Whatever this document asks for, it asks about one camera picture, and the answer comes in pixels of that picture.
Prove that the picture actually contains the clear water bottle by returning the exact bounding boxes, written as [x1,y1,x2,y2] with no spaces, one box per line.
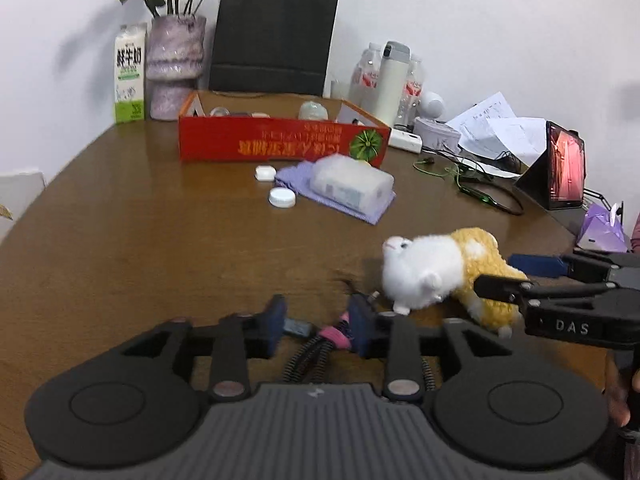
[348,42,384,109]
[397,54,426,129]

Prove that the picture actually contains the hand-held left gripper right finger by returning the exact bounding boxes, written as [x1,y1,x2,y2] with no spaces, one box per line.
[347,293,507,404]

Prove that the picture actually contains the green earphone cable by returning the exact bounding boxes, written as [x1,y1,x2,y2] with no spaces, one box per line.
[413,157,502,206]

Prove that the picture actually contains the white thermos flask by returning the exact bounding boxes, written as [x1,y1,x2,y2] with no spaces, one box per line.
[369,40,411,129]

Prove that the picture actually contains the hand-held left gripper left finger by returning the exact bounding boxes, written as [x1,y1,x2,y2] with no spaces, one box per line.
[118,294,291,403]

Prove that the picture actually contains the black braided cable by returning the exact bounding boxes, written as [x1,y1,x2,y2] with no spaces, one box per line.
[282,290,436,392]

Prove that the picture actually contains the white paper box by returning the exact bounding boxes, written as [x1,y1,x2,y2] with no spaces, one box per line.
[0,169,47,242]

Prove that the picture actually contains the person's right hand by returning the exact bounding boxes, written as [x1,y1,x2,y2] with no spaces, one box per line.
[602,349,640,428]

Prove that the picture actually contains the white power bank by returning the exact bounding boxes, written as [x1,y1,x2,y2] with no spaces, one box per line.
[388,127,424,154]

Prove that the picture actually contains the wooden desktop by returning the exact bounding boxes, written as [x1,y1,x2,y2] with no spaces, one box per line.
[0,94,640,480]

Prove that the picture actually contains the white patterned tin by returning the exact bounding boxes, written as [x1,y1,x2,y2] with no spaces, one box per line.
[413,116,461,154]

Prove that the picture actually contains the yellow and white plush toy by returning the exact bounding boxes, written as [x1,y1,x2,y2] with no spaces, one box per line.
[382,227,530,339]

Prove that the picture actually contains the purple cloth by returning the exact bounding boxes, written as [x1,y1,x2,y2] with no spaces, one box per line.
[274,159,397,225]

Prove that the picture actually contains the red cardboard box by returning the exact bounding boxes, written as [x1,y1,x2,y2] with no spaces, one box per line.
[178,89,392,169]

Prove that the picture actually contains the translucent cotton swab box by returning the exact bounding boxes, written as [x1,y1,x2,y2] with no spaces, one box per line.
[308,153,395,213]

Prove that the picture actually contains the green and white milk carton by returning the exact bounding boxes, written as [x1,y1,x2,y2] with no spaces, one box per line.
[113,23,149,125]

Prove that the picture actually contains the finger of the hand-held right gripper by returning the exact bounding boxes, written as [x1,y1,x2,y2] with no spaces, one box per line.
[473,273,612,309]
[507,249,621,284]

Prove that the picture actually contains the black paper bag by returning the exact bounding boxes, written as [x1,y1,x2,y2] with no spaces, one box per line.
[207,0,341,99]

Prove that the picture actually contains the tablet in dark case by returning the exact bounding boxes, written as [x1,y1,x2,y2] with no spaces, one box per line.
[514,119,587,211]

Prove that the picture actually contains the loose white papers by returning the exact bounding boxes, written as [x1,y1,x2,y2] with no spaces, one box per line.
[444,91,549,176]

